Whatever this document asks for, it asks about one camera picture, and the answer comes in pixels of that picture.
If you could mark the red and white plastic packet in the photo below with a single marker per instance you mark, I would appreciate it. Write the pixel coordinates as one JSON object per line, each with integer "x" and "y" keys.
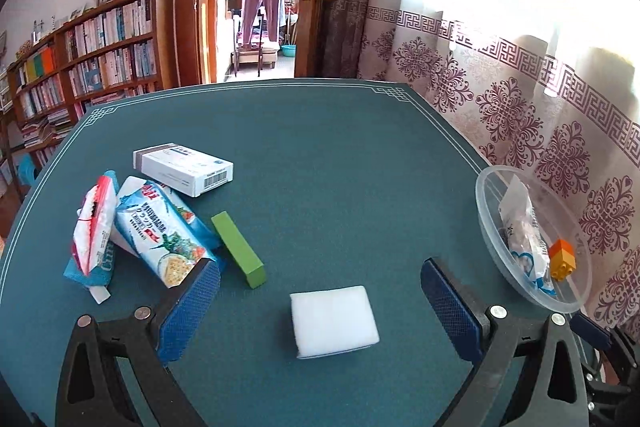
{"x": 92, "y": 217}

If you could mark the wooden bookshelf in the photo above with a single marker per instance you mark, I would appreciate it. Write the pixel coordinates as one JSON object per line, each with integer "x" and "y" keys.
{"x": 162, "y": 37}

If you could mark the purple hanging pants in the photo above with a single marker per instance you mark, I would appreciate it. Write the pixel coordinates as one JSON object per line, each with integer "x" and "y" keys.
{"x": 262, "y": 2}

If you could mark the blue plastic basin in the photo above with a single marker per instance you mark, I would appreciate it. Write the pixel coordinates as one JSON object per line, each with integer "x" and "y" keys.
{"x": 288, "y": 51}

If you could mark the white cardboard box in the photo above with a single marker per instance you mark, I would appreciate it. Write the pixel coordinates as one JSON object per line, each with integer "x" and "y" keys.
{"x": 185, "y": 169}

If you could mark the blue cracker packet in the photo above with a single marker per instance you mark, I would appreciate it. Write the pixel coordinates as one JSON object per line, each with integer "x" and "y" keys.
{"x": 160, "y": 237}

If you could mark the orange toy block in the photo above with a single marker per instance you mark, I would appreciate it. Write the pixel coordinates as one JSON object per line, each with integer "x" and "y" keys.
{"x": 562, "y": 259}

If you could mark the white sponge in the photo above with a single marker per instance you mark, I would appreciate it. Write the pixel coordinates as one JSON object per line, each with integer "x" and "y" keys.
{"x": 332, "y": 322}

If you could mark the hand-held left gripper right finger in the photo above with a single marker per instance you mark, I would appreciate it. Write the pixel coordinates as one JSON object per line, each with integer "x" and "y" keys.
{"x": 445, "y": 307}

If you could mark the patterned lace curtain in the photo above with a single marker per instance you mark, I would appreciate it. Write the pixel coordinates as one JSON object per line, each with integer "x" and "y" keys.
{"x": 500, "y": 107}

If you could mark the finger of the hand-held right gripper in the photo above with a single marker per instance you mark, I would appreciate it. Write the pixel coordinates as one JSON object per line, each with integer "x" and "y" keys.
{"x": 590, "y": 332}

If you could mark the rows of books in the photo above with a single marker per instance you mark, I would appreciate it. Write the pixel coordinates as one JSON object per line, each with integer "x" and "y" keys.
{"x": 110, "y": 57}

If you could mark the white snack packet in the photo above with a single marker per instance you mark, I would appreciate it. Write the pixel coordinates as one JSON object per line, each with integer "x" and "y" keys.
{"x": 525, "y": 232}

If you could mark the green wooden block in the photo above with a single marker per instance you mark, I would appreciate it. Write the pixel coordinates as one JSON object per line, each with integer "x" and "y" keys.
{"x": 237, "y": 249}

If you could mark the blue plastic stool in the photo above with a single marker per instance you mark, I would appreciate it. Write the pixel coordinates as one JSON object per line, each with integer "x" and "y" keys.
{"x": 27, "y": 169}

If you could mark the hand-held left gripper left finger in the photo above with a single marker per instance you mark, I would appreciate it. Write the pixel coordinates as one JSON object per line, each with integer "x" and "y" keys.
{"x": 187, "y": 307}

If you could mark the clear plastic bowl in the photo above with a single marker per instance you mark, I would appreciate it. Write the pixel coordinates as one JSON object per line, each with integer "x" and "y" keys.
{"x": 487, "y": 202}

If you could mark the low bench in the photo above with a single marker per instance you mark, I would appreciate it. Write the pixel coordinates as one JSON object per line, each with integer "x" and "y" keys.
{"x": 255, "y": 54}

